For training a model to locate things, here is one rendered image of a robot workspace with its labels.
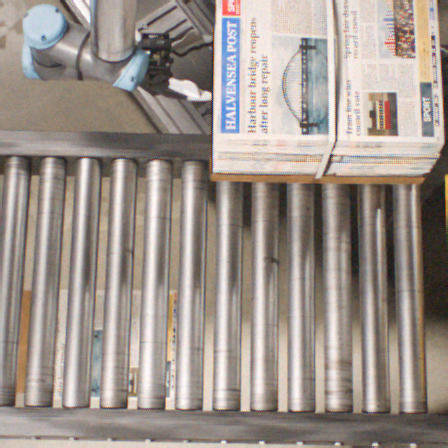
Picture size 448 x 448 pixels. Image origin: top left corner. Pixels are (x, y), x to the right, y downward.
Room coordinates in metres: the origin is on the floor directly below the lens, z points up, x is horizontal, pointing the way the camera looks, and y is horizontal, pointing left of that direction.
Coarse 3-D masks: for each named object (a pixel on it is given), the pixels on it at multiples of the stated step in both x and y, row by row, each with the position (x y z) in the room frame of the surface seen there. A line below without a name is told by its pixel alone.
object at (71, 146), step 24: (0, 144) 0.58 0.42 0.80; (24, 144) 0.58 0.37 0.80; (48, 144) 0.58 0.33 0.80; (72, 144) 0.59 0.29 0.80; (96, 144) 0.59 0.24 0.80; (120, 144) 0.59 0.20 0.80; (144, 144) 0.60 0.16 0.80; (168, 144) 0.60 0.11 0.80; (192, 144) 0.60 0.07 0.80; (0, 168) 0.55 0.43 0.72; (72, 168) 0.56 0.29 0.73; (144, 168) 0.57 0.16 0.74; (432, 168) 0.60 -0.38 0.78
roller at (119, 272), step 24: (120, 168) 0.55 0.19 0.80; (120, 192) 0.50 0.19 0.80; (120, 216) 0.46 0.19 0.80; (120, 240) 0.41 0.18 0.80; (120, 264) 0.37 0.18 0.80; (120, 288) 0.33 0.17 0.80; (120, 312) 0.28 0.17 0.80; (120, 336) 0.24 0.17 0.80; (120, 360) 0.20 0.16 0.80; (120, 384) 0.16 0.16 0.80
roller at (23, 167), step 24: (24, 168) 0.54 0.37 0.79; (24, 192) 0.49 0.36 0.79; (24, 216) 0.45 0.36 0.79; (0, 240) 0.40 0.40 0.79; (24, 240) 0.40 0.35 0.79; (0, 264) 0.35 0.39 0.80; (24, 264) 0.36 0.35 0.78; (0, 288) 0.31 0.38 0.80; (0, 312) 0.27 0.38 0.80; (0, 336) 0.23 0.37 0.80; (0, 360) 0.18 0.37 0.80; (0, 384) 0.14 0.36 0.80
